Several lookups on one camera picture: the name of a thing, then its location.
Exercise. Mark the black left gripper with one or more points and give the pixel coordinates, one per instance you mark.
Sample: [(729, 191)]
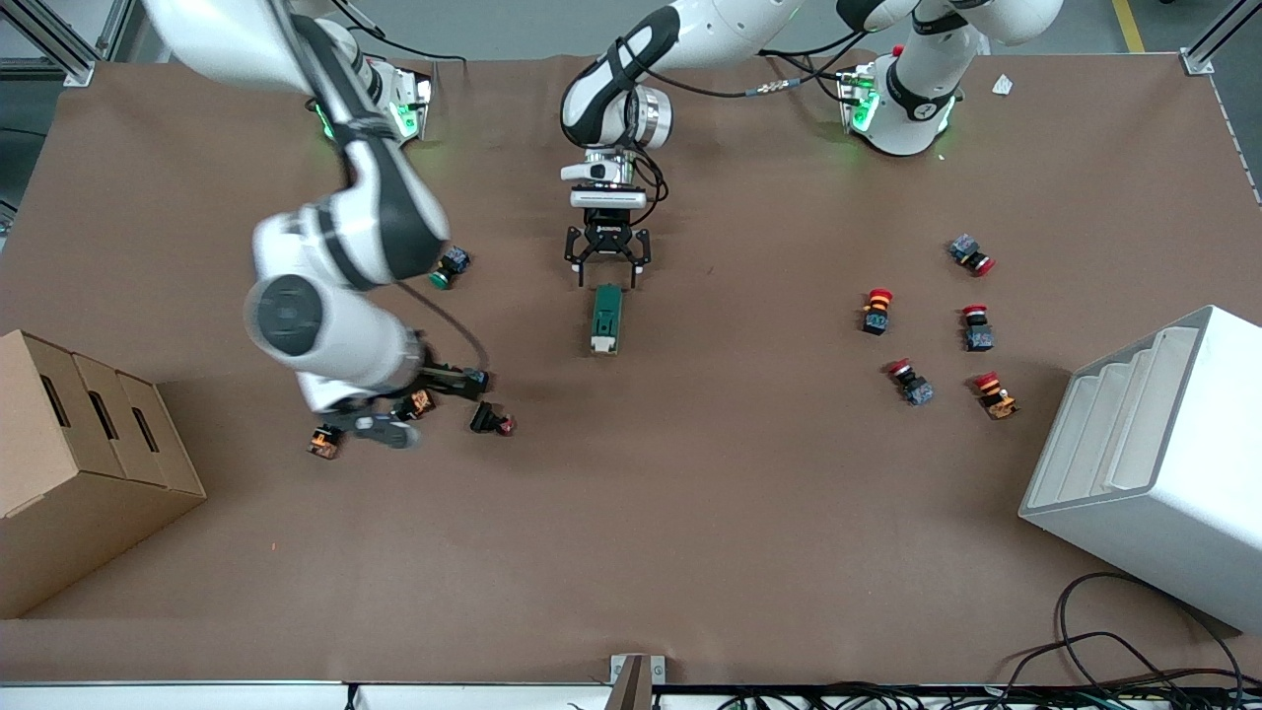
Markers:
[(607, 237)]

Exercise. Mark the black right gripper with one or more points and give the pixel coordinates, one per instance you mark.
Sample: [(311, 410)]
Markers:
[(441, 380)]

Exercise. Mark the green load switch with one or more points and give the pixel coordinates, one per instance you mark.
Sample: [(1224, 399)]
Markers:
[(606, 316)]

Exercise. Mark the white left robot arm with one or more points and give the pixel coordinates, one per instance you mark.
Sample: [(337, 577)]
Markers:
[(907, 108)]

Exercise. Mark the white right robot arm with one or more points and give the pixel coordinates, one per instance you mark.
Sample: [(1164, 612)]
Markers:
[(335, 335)]

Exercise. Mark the brown paper table cover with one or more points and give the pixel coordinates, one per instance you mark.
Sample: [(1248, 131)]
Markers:
[(690, 513)]

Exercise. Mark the red emergency stop button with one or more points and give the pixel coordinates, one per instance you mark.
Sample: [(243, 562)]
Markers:
[(970, 253), (995, 395), (876, 312), (977, 330), (910, 383)]

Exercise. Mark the brown cardboard box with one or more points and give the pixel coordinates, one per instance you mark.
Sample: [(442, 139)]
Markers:
[(69, 493)]

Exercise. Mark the white paper scrap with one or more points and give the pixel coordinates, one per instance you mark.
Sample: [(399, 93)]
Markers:
[(1002, 85)]

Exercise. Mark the white stepped rack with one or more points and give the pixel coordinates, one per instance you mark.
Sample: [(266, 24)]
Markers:
[(1173, 513)]

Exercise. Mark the black switch with red tip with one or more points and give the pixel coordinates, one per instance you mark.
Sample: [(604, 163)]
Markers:
[(488, 418)]

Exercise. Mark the black orange selector switch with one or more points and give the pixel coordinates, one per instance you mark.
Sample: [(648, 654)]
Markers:
[(323, 442), (418, 404)]

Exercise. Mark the metal table edge bracket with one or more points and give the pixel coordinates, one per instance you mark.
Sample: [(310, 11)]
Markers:
[(636, 680)]

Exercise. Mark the white table edge rail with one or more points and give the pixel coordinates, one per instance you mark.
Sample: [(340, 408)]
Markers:
[(197, 696)]

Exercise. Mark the aluminium frame profile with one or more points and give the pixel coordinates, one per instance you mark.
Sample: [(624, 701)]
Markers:
[(59, 44), (1208, 49)]

